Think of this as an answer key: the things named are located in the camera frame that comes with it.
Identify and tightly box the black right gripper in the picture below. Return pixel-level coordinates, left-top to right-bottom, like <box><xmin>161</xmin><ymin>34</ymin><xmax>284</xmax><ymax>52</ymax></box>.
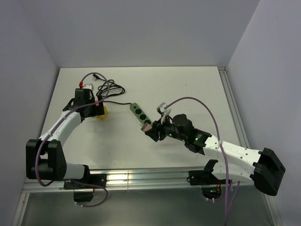
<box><xmin>145</xmin><ymin>114</ymin><xmax>187</xmax><ymax>142</ymax></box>

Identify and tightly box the brown plug adapter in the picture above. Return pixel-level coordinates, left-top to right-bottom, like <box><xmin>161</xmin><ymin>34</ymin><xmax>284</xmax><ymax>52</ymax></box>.
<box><xmin>141</xmin><ymin>123</ymin><xmax>152</xmax><ymax>133</ymax></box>

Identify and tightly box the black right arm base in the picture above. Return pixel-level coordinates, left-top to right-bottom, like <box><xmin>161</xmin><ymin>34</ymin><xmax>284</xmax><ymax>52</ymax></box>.
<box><xmin>186</xmin><ymin>170</ymin><xmax>226</xmax><ymax>186</ymax></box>

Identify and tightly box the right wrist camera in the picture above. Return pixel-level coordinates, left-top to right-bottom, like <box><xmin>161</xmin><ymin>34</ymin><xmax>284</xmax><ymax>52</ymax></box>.
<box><xmin>157</xmin><ymin>102</ymin><xmax>171</xmax><ymax>124</ymax></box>

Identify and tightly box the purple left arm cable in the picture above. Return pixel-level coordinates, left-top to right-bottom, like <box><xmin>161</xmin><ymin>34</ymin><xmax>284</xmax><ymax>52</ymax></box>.
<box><xmin>35</xmin><ymin>72</ymin><xmax>109</xmax><ymax>208</ymax></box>

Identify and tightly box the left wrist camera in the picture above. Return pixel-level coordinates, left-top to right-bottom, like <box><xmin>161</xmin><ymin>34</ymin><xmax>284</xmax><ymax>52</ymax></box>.
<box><xmin>79</xmin><ymin>81</ymin><xmax>94</xmax><ymax>92</ymax></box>

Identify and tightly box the green power strip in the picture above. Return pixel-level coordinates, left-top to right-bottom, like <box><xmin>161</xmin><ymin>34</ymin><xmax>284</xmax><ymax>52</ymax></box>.
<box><xmin>129</xmin><ymin>103</ymin><xmax>152</xmax><ymax>126</ymax></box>

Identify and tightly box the yellow plug adapter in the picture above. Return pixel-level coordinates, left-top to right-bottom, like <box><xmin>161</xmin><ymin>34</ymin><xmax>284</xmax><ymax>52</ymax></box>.
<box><xmin>96</xmin><ymin>106</ymin><xmax>108</xmax><ymax>120</ymax></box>

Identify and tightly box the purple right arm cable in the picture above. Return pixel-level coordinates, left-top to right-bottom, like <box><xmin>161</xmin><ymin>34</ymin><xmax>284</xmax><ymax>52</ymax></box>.
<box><xmin>163</xmin><ymin>96</ymin><xmax>240</xmax><ymax>226</ymax></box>

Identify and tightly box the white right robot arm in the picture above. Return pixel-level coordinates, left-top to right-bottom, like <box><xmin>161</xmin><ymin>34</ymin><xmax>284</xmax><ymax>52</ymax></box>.
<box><xmin>142</xmin><ymin>114</ymin><xmax>285</xmax><ymax>196</ymax></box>

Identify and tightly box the black power strip cable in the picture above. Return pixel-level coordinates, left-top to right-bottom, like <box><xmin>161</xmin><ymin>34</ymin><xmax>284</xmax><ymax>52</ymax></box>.
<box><xmin>92</xmin><ymin>73</ymin><xmax>133</xmax><ymax>106</ymax></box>

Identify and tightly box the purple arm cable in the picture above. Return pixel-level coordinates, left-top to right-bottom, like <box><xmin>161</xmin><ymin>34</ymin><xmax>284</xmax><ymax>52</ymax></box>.
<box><xmin>163</xmin><ymin>96</ymin><xmax>240</xmax><ymax>226</ymax></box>
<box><xmin>35</xmin><ymin>72</ymin><xmax>109</xmax><ymax>208</ymax></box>

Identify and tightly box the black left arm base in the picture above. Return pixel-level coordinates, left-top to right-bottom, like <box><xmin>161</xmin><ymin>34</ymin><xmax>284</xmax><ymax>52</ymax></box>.
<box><xmin>63</xmin><ymin>173</ymin><xmax>109</xmax><ymax>207</ymax></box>

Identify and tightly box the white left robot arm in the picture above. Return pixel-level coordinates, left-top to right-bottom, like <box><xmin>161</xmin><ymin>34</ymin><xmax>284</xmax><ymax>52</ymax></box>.
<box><xmin>26</xmin><ymin>88</ymin><xmax>107</xmax><ymax>188</ymax></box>

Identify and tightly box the aluminium rail frame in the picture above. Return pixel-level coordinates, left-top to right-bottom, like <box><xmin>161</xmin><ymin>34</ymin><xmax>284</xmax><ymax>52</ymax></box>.
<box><xmin>11</xmin><ymin>65</ymin><xmax>283</xmax><ymax>226</ymax></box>

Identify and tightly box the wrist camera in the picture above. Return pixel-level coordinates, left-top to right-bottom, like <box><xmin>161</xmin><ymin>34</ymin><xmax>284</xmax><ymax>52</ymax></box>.
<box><xmin>157</xmin><ymin>102</ymin><xmax>171</xmax><ymax>124</ymax></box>
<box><xmin>79</xmin><ymin>81</ymin><xmax>94</xmax><ymax>92</ymax></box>

